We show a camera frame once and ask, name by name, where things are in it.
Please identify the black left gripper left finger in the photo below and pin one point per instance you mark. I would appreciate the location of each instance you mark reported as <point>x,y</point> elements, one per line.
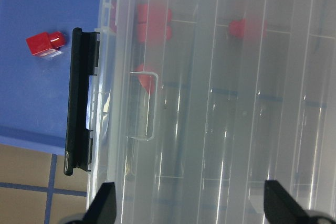
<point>103,208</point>

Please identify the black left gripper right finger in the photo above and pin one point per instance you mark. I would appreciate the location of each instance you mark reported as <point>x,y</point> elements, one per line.
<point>280,207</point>

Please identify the clear plastic box lid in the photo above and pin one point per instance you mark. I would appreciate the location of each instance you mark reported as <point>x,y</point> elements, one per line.
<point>227,113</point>

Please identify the red block with stud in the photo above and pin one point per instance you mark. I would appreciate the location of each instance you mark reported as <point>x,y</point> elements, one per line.
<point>46,44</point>

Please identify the black box latch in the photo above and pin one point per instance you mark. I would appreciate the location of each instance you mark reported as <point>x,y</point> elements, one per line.
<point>84,60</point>

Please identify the red block in box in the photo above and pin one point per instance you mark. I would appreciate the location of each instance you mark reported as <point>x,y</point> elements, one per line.
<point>247,29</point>

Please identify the blue plastic tray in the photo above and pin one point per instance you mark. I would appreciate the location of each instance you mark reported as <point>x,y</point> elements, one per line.
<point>34,90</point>

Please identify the red double block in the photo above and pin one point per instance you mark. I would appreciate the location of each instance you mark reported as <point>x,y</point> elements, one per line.
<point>153,24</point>

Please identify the red block under handle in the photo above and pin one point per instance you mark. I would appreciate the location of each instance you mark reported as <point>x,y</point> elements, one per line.
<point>147,81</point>

